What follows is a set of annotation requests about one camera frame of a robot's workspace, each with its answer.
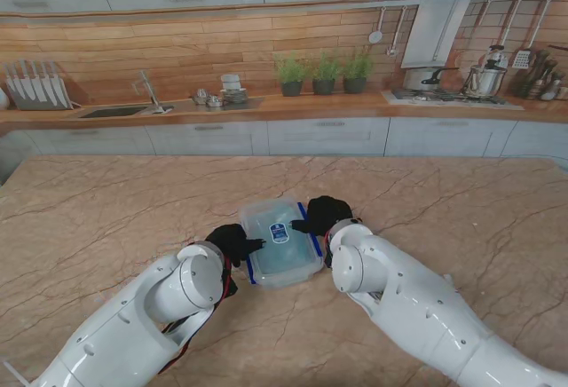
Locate steel sink faucet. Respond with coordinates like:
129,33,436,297
131,70,174,116

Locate clear crate with blue clips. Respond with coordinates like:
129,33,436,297
238,196,324,291

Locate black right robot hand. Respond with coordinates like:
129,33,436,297
290,195,356,240

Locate clear bubble film sheet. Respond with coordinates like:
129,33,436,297
252,209,314,277

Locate clear lid with blue label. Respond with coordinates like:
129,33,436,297
239,196,321,282

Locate red black right arm cables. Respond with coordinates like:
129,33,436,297
322,229,334,271

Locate potted green herb plant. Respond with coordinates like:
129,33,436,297
274,51,310,98
312,52,343,96
342,49,374,95

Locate red black arm cables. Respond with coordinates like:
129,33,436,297
157,257,236,377
322,229,334,271

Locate stack of white dishes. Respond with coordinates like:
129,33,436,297
220,74,249,107

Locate knife block with knives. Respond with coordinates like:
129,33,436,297
3,59,75,112

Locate red black left arm cables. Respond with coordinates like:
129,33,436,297
157,257,236,377

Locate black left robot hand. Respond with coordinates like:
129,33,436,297
204,224,268,269

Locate dark kitchen sink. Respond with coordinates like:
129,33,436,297
77,105,150,120

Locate steel saucepan with black handle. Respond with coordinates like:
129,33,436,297
402,66,461,91

